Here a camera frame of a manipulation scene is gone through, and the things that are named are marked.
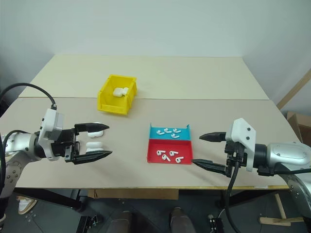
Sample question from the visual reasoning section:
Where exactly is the yellow plastic bin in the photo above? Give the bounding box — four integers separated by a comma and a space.
97, 74, 138, 116

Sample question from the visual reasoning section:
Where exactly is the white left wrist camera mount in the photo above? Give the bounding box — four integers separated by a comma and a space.
38, 108, 65, 162

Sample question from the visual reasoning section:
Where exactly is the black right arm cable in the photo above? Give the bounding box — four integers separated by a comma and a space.
224, 150, 244, 233

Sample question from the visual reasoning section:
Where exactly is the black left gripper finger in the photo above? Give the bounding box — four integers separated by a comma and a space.
74, 122, 110, 134
73, 150, 113, 166

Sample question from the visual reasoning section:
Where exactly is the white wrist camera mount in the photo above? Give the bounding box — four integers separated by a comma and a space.
38, 108, 65, 162
225, 117, 258, 173

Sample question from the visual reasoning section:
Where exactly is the red plastic tray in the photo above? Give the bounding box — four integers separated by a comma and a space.
146, 138, 194, 166

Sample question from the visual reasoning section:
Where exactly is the leaning wooden strip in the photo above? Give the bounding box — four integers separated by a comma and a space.
276, 72, 311, 110

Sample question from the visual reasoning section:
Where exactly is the dark rounded shape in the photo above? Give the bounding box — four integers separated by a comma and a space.
169, 207, 193, 233
106, 210, 133, 233

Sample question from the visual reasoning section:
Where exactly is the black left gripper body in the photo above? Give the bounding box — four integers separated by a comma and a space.
51, 128, 81, 164

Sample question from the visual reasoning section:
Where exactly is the black metal table frame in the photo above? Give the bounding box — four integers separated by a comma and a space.
13, 188, 86, 212

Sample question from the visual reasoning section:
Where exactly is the wooden stand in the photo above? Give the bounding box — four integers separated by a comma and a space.
259, 192, 305, 227

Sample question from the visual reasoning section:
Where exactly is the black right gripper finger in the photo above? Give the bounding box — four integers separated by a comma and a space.
199, 131, 228, 144
191, 158, 229, 176

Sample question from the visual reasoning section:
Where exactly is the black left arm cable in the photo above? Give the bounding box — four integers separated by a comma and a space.
0, 83, 58, 111

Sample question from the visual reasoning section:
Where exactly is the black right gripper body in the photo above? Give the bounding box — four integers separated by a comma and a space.
224, 140, 248, 178

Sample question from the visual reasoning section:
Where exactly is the black floor device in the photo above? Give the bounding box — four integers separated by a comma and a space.
206, 214, 224, 233
77, 214, 105, 233

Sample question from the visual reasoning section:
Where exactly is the white and brown sneaker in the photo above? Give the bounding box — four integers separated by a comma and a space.
16, 195, 38, 216

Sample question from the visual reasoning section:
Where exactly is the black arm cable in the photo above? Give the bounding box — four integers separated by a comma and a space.
0, 83, 58, 111
224, 150, 244, 233

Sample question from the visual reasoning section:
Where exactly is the blue plastic tray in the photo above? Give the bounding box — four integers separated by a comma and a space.
148, 123, 191, 142

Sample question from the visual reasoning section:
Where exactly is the white earbud case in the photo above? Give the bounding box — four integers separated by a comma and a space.
86, 130, 105, 153
112, 87, 130, 98

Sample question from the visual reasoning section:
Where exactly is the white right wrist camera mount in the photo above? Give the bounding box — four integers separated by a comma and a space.
225, 117, 258, 173

